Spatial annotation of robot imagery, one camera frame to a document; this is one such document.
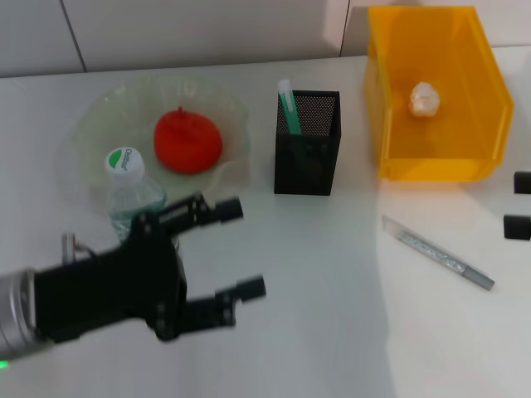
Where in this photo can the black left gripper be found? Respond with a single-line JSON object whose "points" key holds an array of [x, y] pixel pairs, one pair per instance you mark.
{"points": [[112, 286]]}

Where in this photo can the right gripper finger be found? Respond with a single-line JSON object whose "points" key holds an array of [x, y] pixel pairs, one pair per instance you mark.
{"points": [[522, 182], [517, 226]]}

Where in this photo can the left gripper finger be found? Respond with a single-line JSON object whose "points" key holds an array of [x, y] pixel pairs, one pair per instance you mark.
{"points": [[251, 287], [228, 209]]}

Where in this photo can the red-orange fruit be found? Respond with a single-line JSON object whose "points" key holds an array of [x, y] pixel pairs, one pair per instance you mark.
{"points": [[188, 141]]}

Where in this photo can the silver plug connector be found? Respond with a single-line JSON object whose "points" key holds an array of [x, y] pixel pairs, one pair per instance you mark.
{"points": [[68, 248]]}

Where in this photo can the silver glitter pen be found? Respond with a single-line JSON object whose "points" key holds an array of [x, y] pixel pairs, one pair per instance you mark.
{"points": [[435, 253]]}

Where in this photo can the clear green-label water bottle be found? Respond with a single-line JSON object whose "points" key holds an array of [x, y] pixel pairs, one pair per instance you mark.
{"points": [[124, 166]]}

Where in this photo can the white paper ball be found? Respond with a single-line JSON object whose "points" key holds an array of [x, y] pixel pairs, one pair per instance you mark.
{"points": [[424, 99]]}

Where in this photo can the black mesh pen holder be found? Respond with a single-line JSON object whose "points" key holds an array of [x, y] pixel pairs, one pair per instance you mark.
{"points": [[311, 166]]}

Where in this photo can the yellow plastic bin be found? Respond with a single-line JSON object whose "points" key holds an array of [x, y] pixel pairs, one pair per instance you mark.
{"points": [[439, 141]]}

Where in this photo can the green glass fruit plate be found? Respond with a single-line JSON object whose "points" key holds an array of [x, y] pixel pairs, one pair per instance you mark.
{"points": [[124, 108]]}

